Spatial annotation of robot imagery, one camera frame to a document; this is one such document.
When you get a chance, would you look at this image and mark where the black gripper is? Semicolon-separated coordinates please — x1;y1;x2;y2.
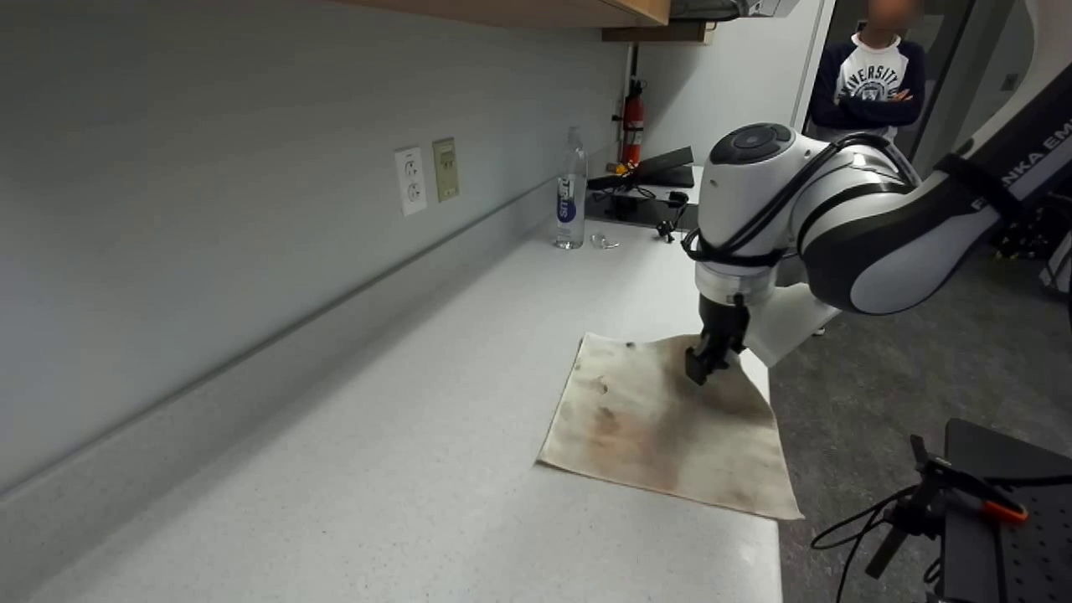
684;290;753;389

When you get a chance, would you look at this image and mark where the stained cream cloth towel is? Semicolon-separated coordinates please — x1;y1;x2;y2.
534;331;809;525

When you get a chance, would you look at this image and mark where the clear plastic water bottle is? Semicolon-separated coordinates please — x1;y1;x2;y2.
548;125;592;253

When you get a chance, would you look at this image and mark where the red fire extinguisher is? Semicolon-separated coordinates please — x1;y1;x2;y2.
613;42;655;177

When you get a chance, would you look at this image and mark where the person in navy sweatshirt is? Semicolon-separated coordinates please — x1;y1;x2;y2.
805;0;933;143

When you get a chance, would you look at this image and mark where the black perforated table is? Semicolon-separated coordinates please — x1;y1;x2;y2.
939;416;1072;603

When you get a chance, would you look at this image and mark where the black cable along robot arm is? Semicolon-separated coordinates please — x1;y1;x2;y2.
681;126;933;271

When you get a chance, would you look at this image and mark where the black clamp with orange handle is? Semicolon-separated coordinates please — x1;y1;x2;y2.
860;432;1038;584

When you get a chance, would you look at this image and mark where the beige wall switch plate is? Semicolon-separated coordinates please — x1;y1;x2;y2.
430;134;461;206

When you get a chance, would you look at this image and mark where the white wall outlet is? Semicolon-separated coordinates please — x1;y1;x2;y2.
392;140;432;219

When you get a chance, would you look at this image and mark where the wooden wall cabinet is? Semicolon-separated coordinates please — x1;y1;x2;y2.
331;0;672;32

